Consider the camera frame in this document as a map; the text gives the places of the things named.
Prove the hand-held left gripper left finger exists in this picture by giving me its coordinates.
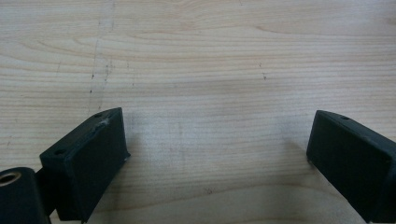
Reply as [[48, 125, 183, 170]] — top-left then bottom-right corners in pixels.
[[39, 106, 131, 224]]

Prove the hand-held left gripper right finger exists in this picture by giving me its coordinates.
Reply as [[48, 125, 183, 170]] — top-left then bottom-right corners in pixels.
[[305, 109, 396, 224]]

